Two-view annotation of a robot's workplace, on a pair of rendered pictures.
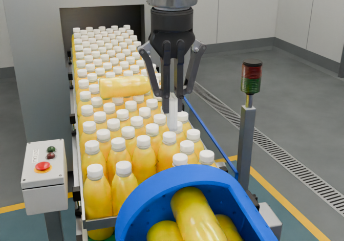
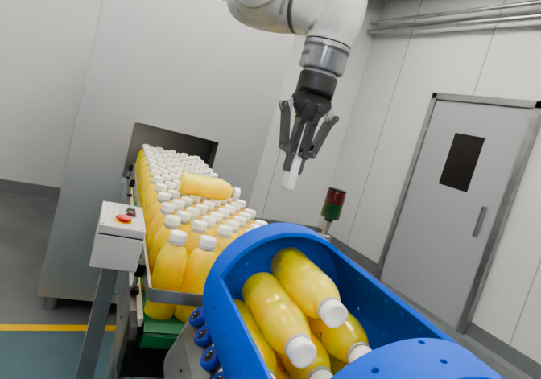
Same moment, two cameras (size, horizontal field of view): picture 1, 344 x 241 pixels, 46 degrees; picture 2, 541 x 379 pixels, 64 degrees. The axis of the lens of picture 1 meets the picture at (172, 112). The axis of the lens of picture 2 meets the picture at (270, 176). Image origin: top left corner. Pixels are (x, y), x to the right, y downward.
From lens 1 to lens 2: 32 cm
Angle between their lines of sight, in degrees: 19
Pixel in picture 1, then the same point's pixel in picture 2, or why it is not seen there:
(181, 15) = (330, 79)
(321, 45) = (361, 243)
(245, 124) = not seen: hidden behind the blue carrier
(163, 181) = (276, 228)
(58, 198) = (130, 256)
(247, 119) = not seen: hidden behind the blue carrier
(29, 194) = (102, 241)
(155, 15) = (307, 73)
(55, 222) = (107, 294)
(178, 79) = (307, 140)
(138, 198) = (248, 240)
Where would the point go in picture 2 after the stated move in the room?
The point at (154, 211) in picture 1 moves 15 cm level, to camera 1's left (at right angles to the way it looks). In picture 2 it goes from (253, 267) to (174, 249)
